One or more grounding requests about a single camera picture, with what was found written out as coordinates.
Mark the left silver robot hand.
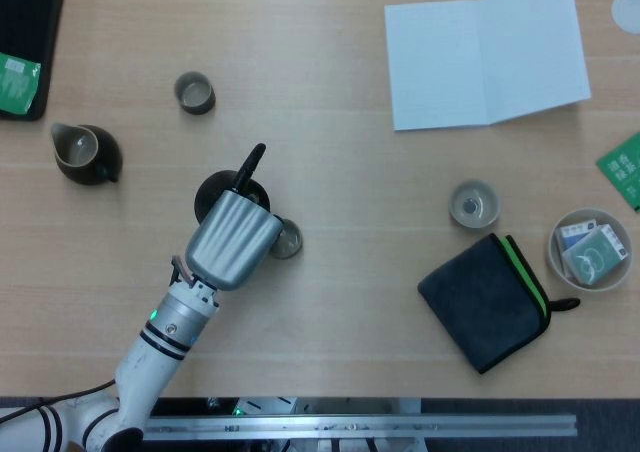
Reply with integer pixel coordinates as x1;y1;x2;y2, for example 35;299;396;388
184;143;284;292

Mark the black cast iron teapot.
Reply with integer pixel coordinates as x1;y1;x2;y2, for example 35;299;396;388
193;170;274;227

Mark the small cup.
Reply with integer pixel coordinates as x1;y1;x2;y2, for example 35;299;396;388
269;217;305;261
173;71;218;117
448;180;502;230

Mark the black ceramic pitcher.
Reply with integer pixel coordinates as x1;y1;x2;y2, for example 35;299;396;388
49;122;124;187

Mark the grey cloth with green trim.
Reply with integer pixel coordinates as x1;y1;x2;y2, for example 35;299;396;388
417;232;582;376

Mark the green sachet with white label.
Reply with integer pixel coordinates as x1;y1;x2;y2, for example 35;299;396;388
0;51;43;117

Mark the open white notebook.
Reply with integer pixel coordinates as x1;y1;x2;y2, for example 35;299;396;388
383;0;594;132

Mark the black tray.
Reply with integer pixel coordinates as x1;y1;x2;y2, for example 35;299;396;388
0;0;68;122

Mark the beige round bowl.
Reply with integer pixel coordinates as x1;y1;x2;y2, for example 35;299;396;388
548;208;632;293

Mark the blue white tea packet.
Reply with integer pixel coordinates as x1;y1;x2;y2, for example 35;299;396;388
557;220;600;253

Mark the teal tea packet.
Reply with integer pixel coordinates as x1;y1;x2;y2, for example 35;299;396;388
560;224;630;286

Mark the green tea sachet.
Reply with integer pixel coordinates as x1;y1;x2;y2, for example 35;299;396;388
595;131;640;208

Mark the aluminium rail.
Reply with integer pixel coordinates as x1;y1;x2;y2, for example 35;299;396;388
142;413;579;442

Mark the dark arm cable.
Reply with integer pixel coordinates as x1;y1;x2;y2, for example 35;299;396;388
0;379;118;421

